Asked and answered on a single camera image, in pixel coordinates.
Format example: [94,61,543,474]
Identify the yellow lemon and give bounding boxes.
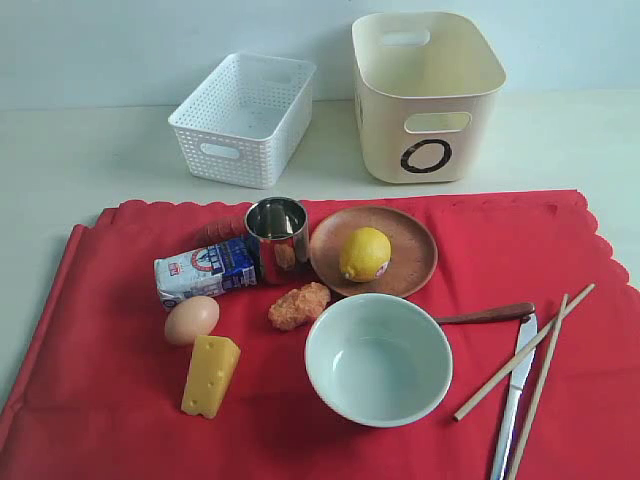
[339,227,392,283]

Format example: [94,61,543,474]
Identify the blue white milk carton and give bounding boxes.
[154,237,257,310]

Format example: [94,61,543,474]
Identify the brown egg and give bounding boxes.
[164,296,220,346]

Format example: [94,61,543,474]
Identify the stainless steel cup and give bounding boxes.
[244,197,309,285]

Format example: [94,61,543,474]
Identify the brown wooden plate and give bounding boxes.
[310,205,438,298]

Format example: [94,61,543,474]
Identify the red sausage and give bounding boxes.
[203,217,247,244]

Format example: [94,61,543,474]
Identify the pale green ceramic bowl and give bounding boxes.
[304,293,454,428]

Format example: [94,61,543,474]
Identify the white perforated plastic basket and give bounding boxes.
[168,53,316,189]

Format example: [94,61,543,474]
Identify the yellow cheese wedge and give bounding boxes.
[181,335,241,419]

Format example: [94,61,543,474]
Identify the cream plastic bin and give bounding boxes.
[351,12,506,184]

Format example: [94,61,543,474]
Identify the brown wooden spoon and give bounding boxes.
[435,302,535,325]

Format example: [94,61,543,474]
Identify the left wooden chopstick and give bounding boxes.
[453,283,595,421]

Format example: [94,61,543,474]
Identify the wooden chopstick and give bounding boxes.
[507,293,569,480]
[453,283,595,421]

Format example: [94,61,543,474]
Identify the silver table knife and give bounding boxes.
[490,314,538,480]

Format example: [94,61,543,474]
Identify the right wooden chopstick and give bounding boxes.
[507,293,569,480]

